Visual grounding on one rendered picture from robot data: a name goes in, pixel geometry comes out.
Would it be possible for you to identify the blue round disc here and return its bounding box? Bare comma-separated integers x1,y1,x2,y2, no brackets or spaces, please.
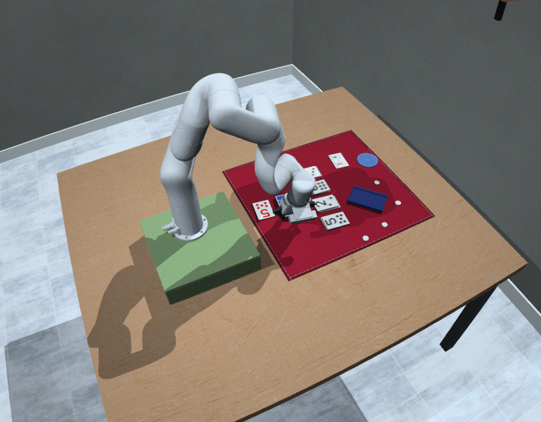
357,153,378,167

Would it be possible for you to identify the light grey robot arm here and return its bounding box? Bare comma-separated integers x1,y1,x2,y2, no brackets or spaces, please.
160,73,317,241

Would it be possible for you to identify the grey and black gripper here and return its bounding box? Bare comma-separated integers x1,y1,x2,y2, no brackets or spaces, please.
272,193,316,221

